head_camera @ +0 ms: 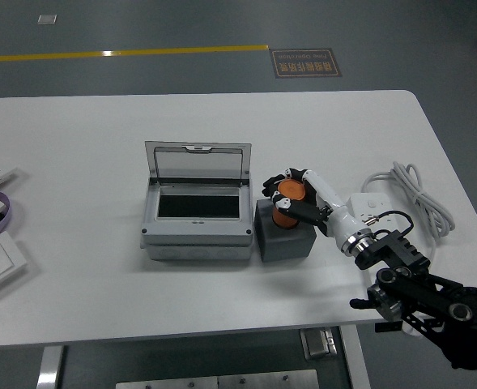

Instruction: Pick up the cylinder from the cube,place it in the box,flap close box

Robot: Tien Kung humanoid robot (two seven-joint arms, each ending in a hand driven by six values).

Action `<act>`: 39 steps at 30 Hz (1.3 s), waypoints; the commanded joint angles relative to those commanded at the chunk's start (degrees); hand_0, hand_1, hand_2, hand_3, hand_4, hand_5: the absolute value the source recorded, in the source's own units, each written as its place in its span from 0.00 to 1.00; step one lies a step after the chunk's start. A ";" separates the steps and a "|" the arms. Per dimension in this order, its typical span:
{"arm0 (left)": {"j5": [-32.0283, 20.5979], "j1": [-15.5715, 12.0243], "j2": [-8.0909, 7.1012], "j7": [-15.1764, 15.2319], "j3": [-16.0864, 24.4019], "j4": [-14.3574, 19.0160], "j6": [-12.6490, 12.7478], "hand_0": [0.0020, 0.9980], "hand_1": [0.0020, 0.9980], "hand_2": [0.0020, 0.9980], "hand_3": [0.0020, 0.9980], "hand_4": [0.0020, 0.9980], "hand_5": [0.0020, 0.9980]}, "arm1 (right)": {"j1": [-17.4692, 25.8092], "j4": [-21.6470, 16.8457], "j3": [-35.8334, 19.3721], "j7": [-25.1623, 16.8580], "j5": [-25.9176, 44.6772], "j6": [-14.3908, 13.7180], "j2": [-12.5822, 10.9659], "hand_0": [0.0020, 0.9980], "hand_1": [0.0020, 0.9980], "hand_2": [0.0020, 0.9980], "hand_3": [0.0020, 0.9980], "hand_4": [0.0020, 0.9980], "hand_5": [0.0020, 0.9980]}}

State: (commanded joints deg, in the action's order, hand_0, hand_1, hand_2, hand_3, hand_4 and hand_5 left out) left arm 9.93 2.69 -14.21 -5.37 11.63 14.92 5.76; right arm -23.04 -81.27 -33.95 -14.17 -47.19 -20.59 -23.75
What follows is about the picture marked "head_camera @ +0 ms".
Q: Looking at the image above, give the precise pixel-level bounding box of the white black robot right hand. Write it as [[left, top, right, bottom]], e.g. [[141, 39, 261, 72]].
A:
[[262, 166, 365, 251]]

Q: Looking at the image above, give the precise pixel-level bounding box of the orange cylinder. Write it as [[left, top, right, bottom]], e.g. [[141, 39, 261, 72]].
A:
[[270, 177, 307, 229]]

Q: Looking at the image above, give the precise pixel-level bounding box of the grey box with clear lid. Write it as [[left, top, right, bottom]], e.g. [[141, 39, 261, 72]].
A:
[[139, 140, 253, 262]]

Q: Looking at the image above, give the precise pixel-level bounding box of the grey cube with round hole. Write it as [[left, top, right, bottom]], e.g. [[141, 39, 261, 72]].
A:
[[253, 198, 318, 264]]

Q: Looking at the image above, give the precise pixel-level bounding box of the white power strip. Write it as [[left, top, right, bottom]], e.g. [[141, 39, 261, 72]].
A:
[[349, 192, 405, 240]]

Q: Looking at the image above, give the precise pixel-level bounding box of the black table control panel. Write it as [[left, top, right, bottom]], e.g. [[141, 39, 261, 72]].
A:
[[374, 320, 403, 334]]

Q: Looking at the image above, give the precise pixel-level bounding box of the white table leg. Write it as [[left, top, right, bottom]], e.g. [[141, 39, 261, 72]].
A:
[[35, 346, 67, 389], [340, 325, 373, 389]]

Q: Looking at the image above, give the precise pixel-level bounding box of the brown floor sign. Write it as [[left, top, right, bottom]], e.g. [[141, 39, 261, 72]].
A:
[[269, 48, 343, 79]]

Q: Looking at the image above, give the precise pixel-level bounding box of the white power cable with plug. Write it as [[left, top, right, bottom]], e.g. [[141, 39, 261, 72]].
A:
[[361, 160, 457, 260]]

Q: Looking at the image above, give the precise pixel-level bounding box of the metal bracket under table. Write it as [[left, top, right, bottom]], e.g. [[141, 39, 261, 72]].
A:
[[300, 327, 339, 361]]

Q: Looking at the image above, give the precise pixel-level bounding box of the metal base plate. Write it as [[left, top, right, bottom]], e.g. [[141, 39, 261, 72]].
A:
[[115, 376, 219, 389]]

